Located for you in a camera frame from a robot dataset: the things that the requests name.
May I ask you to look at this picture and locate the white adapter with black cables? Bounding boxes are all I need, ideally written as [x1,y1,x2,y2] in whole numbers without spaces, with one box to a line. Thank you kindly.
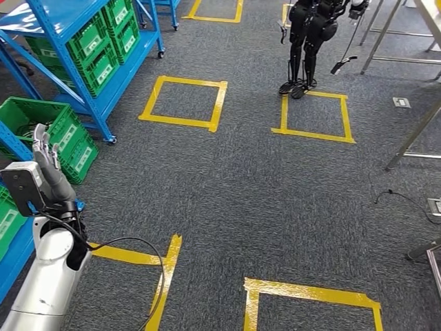
[15,119,53,139]

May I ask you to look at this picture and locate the yellow floor tape strip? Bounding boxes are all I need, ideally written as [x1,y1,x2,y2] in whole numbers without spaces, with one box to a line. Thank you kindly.
[281,3,294,29]

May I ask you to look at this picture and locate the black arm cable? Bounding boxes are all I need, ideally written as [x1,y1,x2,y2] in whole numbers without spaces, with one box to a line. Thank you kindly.
[38,210,166,331]

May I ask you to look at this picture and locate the black office chair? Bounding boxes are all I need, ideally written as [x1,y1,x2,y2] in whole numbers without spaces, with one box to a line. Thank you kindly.
[14,58,36,78]

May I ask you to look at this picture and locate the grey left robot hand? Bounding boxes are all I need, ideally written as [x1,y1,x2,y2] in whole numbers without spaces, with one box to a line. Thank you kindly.
[32,123,77,203]

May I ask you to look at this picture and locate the black floor cable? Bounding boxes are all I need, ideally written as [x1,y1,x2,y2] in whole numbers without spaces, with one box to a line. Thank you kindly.
[374,189,441,226]

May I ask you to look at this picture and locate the green plastic crate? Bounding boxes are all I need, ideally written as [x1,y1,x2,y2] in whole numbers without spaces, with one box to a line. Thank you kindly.
[80,44,120,99]
[113,16,141,66]
[0,96,88,161]
[59,134,100,186]
[100,0,136,37]
[0,184,28,262]
[24,35,76,90]
[66,11,112,70]

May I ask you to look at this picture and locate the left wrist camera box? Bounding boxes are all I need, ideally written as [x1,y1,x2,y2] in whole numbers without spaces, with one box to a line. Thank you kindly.
[0,161,44,219]

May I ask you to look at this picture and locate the steel table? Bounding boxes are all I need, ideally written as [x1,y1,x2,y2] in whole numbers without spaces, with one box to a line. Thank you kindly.
[384,0,441,172]
[359,0,441,77]

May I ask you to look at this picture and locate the black humanoid robot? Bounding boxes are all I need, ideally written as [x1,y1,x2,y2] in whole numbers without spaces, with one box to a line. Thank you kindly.
[277,0,371,101]

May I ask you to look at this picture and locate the yellow floor tape square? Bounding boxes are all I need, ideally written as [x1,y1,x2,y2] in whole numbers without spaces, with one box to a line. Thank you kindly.
[271,90,357,146]
[242,277,384,331]

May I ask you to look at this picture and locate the hanging strap with black clip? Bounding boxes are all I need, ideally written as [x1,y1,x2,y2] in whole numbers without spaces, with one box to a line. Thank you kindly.
[329,12,363,77]

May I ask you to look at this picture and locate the blue metal shelf rack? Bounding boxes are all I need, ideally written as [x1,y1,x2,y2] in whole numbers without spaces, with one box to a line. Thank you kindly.
[0,119,85,305]
[0,0,166,146]
[136,0,182,32]

